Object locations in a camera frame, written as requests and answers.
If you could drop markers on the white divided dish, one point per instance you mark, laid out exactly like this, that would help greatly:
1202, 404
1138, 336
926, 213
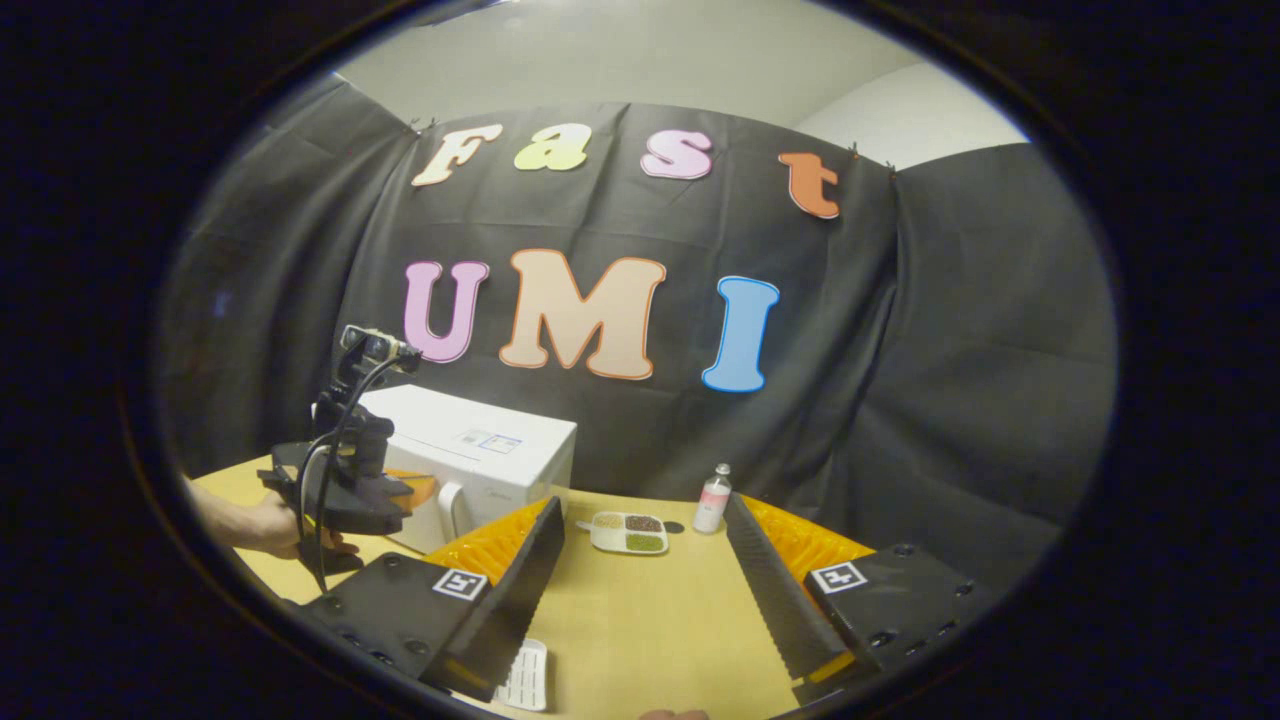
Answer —
628, 533

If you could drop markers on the black backdrop cloth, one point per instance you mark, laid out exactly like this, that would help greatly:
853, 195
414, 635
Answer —
900, 350

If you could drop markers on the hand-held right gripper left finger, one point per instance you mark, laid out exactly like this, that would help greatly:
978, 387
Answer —
510, 605

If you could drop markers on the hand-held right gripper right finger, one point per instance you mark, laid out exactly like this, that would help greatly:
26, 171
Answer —
770, 600

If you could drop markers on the white microwave oven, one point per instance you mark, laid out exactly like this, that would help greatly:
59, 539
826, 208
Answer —
500, 450

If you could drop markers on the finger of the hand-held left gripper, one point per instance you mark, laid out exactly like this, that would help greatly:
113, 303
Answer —
422, 488

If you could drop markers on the small pink label bottle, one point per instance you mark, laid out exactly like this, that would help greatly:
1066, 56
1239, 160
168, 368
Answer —
712, 505

